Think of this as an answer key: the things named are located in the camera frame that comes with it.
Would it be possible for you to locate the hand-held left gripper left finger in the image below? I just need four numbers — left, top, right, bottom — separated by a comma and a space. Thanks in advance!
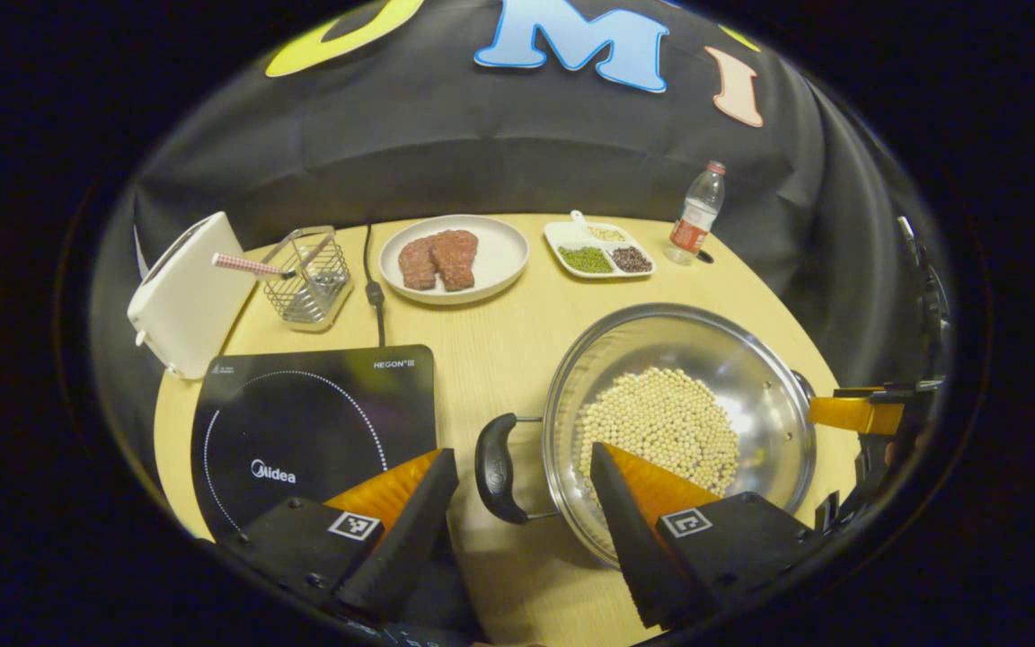
217, 448, 461, 625

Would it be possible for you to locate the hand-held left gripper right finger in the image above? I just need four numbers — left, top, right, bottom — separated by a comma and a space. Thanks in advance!
589, 440, 819, 630

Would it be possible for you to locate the black induction cooktop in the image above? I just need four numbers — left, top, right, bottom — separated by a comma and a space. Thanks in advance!
190, 344, 438, 540

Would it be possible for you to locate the steel pot with black handles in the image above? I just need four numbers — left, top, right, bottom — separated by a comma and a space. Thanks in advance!
475, 303, 819, 569

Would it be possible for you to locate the pile of yellow soybeans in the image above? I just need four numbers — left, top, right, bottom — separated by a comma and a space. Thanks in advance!
576, 366, 741, 504

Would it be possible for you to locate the clear plastic water bottle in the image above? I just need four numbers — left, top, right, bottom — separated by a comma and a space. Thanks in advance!
664, 160, 727, 267

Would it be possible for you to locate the red meat slice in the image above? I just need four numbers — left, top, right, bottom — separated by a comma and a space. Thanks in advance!
398, 236, 438, 291
430, 229, 480, 293

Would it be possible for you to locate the white oval plate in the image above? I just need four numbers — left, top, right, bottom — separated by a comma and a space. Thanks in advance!
378, 214, 530, 306

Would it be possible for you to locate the white divided dish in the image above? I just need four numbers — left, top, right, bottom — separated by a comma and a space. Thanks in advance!
543, 210, 658, 280

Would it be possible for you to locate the white toaster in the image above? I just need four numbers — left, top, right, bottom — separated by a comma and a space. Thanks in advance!
127, 211, 258, 380

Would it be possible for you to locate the pink striped straw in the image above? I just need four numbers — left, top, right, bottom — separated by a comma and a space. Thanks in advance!
212, 253, 298, 279

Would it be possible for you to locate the black power cable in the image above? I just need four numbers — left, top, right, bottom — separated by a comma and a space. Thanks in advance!
362, 223, 388, 349

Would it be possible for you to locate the metal wire basket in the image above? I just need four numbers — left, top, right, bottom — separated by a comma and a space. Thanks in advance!
261, 225, 355, 333

